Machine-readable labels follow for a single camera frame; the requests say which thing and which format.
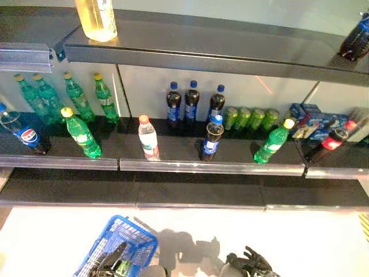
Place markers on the Coca-Cola bottle red label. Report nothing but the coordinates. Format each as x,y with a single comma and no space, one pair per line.
328,142

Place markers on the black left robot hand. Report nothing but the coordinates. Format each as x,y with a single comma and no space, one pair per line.
111,256

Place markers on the Pepsi bottle blue cap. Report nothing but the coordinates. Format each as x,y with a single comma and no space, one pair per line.
216,102
211,144
174,106
191,104

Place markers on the dark empty shelf board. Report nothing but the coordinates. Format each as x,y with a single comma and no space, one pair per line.
187,193

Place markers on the blue plastic shopping basket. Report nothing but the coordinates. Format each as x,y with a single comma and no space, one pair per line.
135,233

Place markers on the clear water bottle red cap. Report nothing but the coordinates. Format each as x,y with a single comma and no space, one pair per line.
148,138

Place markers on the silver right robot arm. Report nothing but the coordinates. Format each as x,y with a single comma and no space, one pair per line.
226,271

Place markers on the Pepsi bottle large round logo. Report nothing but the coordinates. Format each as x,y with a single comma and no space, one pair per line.
28,135

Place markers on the yellow tea bottle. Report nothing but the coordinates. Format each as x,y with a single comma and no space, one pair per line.
98,20

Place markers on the grey silver box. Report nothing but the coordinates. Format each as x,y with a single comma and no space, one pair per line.
359,125

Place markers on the dark shelf board with bracket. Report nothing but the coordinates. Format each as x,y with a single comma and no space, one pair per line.
201,46

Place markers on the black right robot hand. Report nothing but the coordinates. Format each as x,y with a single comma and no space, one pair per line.
253,264

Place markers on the yellow black striped marker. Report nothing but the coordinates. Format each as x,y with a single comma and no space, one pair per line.
364,228

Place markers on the dark cola bottle blue label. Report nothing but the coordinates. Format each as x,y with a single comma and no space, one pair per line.
355,40

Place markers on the dark shelf board drinks row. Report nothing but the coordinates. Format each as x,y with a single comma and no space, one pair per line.
178,155

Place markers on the green Sprite bottle yellow cap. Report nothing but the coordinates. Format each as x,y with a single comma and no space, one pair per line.
30,96
82,135
78,98
106,101
272,144
49,98

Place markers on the grey shelf price rail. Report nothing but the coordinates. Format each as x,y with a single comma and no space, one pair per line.
24,57

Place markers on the large blue cookie box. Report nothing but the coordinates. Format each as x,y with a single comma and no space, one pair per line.
318,124

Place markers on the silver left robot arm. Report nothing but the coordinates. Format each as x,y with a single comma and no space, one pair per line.
155,271

